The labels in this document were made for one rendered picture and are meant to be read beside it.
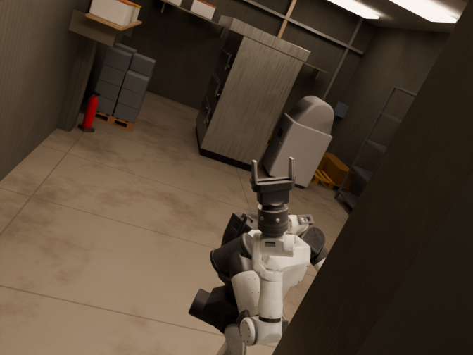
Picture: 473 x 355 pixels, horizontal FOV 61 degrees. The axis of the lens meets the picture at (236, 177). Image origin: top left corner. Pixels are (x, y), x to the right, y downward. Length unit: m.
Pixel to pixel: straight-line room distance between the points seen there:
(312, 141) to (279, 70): 1.34
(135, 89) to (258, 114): 1.97
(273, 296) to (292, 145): 5.73
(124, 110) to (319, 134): 3.21
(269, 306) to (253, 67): 5.43
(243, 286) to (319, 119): 5.74
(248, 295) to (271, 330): 0.14
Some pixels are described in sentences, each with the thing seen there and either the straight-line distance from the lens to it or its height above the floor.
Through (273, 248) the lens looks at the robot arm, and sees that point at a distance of 1.16.
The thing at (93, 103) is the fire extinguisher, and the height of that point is 0.42.
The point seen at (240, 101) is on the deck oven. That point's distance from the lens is 6.44.
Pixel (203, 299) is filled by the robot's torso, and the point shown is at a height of 1.01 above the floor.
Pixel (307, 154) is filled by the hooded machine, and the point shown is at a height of 0.64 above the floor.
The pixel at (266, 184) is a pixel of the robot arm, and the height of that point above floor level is 1.68.
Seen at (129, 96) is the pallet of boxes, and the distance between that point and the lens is 6.48.
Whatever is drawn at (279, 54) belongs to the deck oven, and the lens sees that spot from 6.45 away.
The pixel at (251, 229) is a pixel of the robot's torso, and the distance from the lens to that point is 1.49.
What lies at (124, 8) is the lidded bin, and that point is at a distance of 4.61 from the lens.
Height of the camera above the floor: 2.01
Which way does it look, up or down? 19 degrees down
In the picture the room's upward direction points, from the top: 23 degrees clockwise
